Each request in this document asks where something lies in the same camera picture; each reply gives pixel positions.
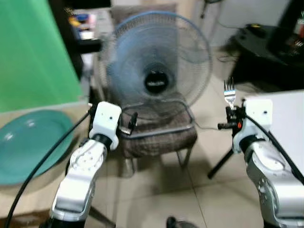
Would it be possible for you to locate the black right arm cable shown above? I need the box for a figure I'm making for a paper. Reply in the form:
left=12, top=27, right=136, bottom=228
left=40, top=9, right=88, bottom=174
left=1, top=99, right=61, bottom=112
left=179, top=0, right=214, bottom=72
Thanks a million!
left=244, top=115, right=304, bottom=185

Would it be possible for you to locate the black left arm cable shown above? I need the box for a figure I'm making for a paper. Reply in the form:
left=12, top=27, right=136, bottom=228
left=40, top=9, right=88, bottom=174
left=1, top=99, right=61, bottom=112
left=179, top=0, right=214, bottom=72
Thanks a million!
left=4, top=110, right=92, bottom=228

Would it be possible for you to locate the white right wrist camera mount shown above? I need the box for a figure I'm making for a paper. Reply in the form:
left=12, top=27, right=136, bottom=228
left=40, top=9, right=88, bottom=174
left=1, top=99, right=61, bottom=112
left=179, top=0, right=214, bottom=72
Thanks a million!
left=232, top=98, right=274, bottom=153

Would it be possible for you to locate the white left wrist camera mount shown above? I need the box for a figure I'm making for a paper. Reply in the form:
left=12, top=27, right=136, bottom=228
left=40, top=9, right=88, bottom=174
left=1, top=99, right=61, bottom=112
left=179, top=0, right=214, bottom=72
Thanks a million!
left=90, top=101, right=123, bottom=151

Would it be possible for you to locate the green backdrop cloth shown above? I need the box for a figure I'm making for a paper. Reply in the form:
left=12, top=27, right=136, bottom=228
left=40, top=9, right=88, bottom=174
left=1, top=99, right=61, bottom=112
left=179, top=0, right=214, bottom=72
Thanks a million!
left=0, top=0, right=84, bottom=114

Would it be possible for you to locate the blue bladed electric fan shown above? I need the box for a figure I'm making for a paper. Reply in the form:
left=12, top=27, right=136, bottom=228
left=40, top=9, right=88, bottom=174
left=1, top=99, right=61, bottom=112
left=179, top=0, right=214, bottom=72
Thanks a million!
left=98, top=10, right=213, bottom=122

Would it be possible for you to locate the silver metal fork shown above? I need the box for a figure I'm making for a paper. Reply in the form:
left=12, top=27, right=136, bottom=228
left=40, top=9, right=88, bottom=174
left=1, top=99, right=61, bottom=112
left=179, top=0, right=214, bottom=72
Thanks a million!
left=224, top=78, right=237, bottom=110

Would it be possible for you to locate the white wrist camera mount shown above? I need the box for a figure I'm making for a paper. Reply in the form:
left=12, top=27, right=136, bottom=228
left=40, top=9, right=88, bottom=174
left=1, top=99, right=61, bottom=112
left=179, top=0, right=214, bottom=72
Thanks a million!
left=90, top=101, right=123, bottom=151
left=232, top=98, right=274, bottom=153

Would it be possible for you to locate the brown plaid cushioned chair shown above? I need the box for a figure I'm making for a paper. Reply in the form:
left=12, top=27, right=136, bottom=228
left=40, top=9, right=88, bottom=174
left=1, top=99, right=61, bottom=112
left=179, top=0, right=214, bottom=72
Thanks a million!
left=96, top=4, right=199, bottom=177

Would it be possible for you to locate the black robot foot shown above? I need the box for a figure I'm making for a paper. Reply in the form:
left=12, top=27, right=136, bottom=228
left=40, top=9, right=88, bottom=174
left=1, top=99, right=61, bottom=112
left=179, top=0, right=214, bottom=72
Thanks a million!
left=166, top=216, right=198, bottom=228

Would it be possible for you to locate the black shelf with items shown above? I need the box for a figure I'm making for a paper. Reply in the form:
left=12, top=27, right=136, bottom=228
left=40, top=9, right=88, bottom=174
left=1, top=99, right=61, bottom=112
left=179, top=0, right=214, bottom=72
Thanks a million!
left=47, top=0, right=113, bottom=92

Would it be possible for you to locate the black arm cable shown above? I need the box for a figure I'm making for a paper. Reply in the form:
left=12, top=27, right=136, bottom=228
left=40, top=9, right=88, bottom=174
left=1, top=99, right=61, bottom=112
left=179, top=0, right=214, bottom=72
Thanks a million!
left=244, top=115, right=304, bottom=185
left=4, top=110, right=92, bottom=228

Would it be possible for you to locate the teal round plate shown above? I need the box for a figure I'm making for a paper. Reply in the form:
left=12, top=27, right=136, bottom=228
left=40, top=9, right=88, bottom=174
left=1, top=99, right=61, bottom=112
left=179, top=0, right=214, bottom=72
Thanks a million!
left=0, top=110, right=76, bottom=186

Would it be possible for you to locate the white table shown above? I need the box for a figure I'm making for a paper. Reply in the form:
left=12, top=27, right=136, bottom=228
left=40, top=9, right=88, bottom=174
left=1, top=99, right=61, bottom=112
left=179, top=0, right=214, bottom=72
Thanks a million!
left=259, top=90, right=304, bottom=172

